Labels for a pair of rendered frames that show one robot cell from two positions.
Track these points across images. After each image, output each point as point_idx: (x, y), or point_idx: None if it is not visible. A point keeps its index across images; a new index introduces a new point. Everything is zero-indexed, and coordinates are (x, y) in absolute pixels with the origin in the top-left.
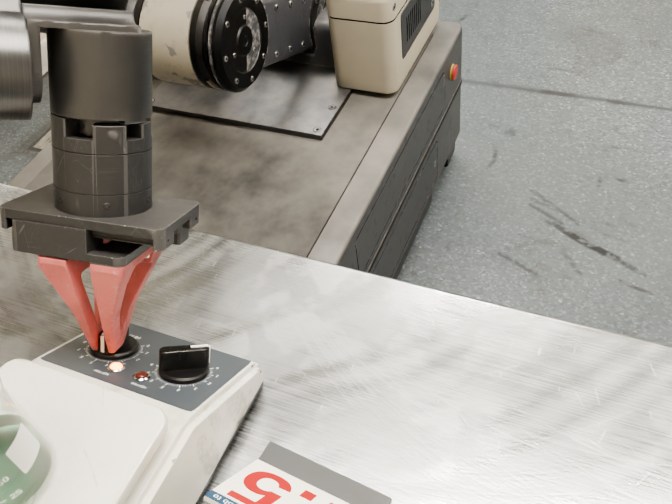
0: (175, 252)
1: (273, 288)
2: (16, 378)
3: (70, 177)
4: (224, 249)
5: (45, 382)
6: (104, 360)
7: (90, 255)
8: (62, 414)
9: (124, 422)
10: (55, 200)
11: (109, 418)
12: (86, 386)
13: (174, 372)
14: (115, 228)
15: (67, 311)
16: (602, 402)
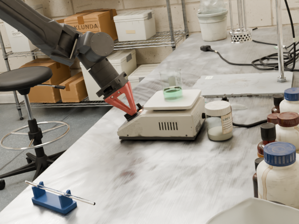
0: (85, 142)
1: (104, 126)
2: (149, 104)
3: (112, 68)
4: (86, 135)
5: (150, 101)
6: (138, 113)
7: (126, 80)
8: (159, 98)
9: (160, 93)
10: (113, 77)
11: (159, 94)
12: (151, 98)
13: (142, 106)
14: (123, 73)
15: (106, 151)
16: (142, 94)
